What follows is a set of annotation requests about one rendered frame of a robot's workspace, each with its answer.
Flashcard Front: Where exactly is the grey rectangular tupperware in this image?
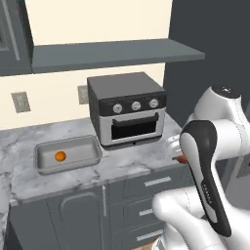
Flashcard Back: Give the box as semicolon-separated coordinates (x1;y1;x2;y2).
33;134;104;176

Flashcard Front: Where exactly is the orange tangerine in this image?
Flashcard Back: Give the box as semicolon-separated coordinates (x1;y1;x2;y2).
54;150;67;163

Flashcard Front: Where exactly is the dark grey fridge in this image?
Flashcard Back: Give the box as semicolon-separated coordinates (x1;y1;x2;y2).
162;0;250;203

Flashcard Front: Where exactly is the toaster oven glass door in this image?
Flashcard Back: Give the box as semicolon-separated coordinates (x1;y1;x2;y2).
99;110;166;146

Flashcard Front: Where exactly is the silver toaster oven knob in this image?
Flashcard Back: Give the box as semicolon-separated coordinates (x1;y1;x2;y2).
131;101;143;112
111;103;124;114
148;98;160;109

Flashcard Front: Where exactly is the black silver toaster oven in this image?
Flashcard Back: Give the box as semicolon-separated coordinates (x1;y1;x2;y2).
86;71;168;151

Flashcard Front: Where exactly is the translucent white cup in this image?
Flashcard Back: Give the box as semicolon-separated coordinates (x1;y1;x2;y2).
163;134;184;160

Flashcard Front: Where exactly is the grey wide drawer front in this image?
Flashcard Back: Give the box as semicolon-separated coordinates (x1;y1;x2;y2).
122;165;186;200

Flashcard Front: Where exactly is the small red brown object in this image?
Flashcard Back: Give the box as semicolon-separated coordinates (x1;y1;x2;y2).
172;154;188;164

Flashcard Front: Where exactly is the grey lower cupboard door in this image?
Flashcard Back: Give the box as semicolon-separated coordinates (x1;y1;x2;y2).
46;185;111;250

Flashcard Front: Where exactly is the grey cupboard door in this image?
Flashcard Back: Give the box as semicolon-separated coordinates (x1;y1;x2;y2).
46;185;111;250
0;0;35;78

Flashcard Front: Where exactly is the grey upper cupboard door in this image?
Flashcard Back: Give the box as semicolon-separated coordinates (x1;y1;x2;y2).
0;0;35;78

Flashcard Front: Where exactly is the grey plain lower cupboard panel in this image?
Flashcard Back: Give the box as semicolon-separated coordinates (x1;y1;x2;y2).
9;197;62;250

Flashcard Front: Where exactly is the black toaster oven door handle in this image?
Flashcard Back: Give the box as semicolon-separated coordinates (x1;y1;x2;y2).
111;112;160;128

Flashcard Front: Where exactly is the grey wall socket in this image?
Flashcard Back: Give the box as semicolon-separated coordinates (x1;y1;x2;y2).
76;84;90;106
10;91;32;114

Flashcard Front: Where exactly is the silver long drawer handle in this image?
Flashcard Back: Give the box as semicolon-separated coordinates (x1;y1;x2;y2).
144;176;172;188

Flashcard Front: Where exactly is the grey wall shelf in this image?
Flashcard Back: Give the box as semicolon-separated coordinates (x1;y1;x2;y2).
30;37;206;75

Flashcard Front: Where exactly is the silver lower cupboard handle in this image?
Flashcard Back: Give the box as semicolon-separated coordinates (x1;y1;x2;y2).
101;184;108;218

